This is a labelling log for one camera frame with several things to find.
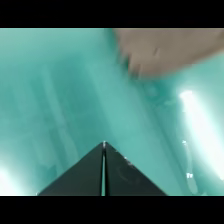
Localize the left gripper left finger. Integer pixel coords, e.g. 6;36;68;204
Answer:
37;141;104;197

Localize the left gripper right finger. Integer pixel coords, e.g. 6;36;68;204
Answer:
104;141;168;197

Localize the beige garment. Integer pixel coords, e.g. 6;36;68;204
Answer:
113;28;224;80

